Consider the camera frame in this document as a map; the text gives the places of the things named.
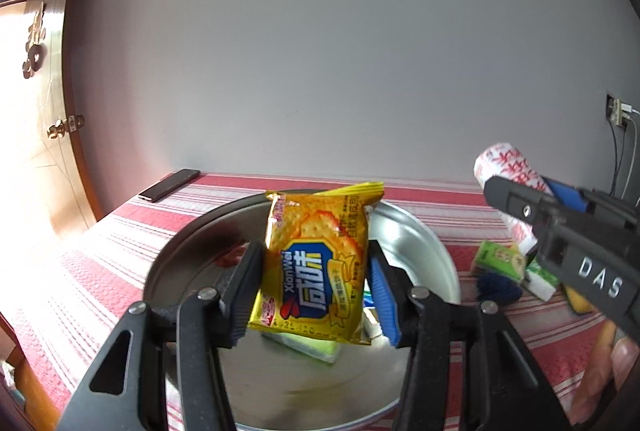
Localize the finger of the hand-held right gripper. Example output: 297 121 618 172
542 177 640 232
483 175 556 225

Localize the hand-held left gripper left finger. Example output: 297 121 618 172
57 240 266 431

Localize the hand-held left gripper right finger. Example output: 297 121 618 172
367 240 571 431

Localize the pink white packet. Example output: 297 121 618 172
474 142 551 257

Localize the yellow green sponge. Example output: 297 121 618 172
564 285 596 316

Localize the yellow cracker packet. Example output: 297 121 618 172
247 182 385 347

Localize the round metal tin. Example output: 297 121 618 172
142 188 462 431

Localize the person's right hand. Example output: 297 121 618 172
570 318 640 427

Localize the green white packet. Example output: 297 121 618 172
524 258 562 302

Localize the dark blue cloth ball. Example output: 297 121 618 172
476 271 523 307

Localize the dark smartphone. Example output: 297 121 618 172
138 169 201 203

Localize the red white striped tablecloth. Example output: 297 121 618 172
10 171 640 431

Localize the wooden door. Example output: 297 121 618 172
0 0 103 257

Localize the wooden door decoration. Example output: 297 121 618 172
22 1 47 79

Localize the black cable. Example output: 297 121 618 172
609 123 619 195

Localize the grey cable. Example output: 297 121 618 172
621 121 637 200

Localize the wall socket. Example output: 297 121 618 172
606 93 631 128

